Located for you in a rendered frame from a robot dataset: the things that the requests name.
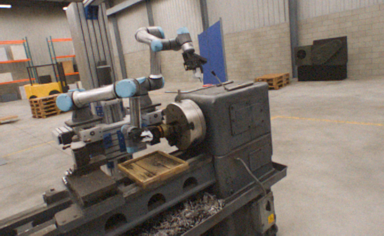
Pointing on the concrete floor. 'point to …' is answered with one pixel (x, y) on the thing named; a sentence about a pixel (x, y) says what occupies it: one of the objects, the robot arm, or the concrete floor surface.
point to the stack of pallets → (38, 110)
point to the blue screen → (213, 54)
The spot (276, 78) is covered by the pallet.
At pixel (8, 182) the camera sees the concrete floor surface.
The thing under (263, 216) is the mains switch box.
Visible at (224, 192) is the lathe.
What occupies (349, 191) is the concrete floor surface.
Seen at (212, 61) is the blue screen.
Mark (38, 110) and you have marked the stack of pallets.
